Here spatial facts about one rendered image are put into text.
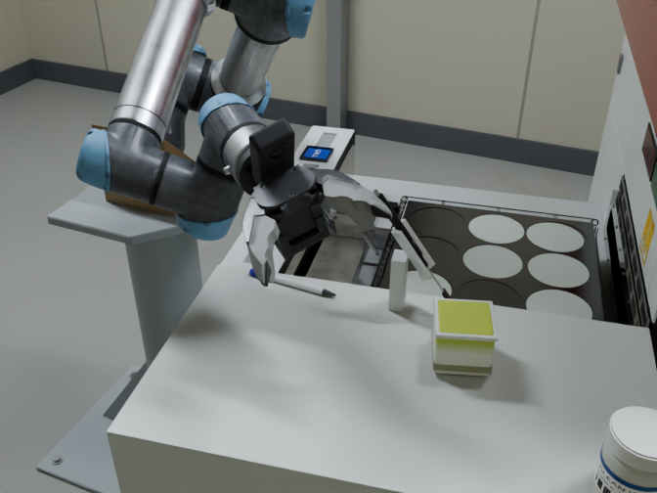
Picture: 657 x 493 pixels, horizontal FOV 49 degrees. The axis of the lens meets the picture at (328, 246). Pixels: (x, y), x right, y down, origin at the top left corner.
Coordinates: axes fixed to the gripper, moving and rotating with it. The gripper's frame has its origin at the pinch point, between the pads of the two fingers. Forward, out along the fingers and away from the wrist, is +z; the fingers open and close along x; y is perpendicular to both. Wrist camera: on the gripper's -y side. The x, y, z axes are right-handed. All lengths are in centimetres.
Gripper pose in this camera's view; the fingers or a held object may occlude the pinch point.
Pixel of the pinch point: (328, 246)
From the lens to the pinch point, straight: 74.6
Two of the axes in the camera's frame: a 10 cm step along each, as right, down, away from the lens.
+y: 2.5, 6.8, 6.9
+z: 4.3, 5.6, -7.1
